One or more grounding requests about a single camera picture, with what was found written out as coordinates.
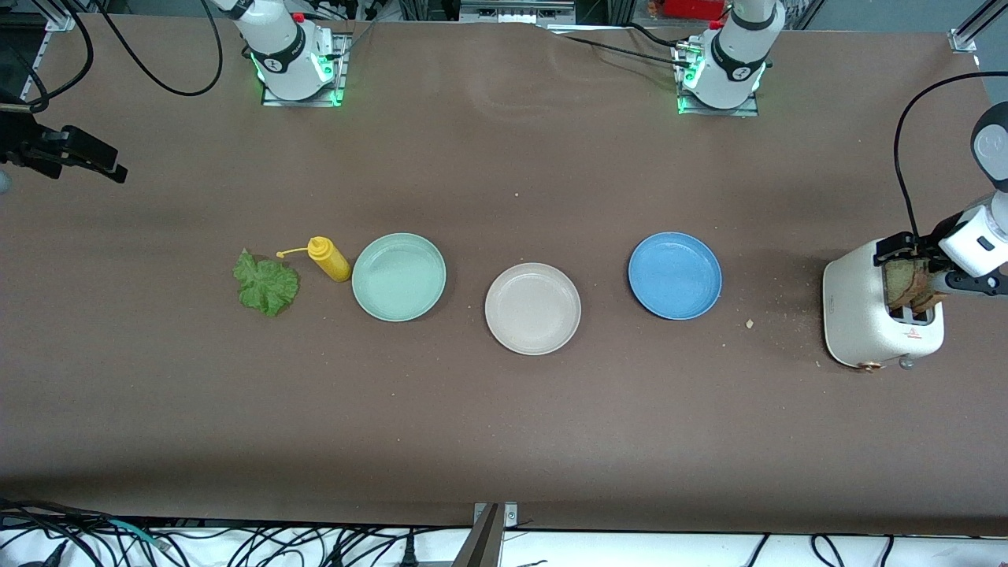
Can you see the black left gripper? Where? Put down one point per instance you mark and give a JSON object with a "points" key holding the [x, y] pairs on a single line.
{"points": [[920, 250]]}

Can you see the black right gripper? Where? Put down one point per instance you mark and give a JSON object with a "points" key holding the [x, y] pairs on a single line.
{"points": [[22, 145]]}

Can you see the green lettuce leaf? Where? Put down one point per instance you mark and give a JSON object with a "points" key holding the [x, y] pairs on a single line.
{"points": [[266, 285]]}

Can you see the blue plate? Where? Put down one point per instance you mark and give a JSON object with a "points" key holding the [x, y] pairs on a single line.
{"points": [[675, 276]]}

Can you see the mint green plate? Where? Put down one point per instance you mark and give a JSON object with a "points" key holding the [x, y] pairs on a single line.
{"points": [[398, 277]]}

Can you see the beige plate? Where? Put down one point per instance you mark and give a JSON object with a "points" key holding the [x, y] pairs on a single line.
{"points": [[532, 309]]}

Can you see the white two-slot toaster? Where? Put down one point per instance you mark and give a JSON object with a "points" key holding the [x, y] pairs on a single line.
{"points": [[854, 315]]}

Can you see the yellow squeeze bottle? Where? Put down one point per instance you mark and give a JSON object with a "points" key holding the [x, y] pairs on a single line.
{"points": [[331, 264]]}

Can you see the red box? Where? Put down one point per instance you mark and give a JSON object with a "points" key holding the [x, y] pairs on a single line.
{"points": [[693, 8]]}

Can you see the grey metal fixture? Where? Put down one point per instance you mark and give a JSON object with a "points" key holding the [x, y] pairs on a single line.
{"points": [[512, 12]]}

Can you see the black power plug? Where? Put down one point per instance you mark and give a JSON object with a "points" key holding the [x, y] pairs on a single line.
{"points": [[408, 551]]}

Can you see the aluminium frame rail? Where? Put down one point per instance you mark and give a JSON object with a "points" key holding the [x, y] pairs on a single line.
{"points": [[965, 38], [64, 20]]}

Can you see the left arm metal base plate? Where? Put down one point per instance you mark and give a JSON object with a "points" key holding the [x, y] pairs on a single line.
{"points": [[748, 111]]}

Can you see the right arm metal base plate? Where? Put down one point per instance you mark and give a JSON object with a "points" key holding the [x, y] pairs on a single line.
{"points": [[341, 87]]}

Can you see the aluminium table bracket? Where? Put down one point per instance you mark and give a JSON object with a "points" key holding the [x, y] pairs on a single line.
{"points": [[488, 543]]}

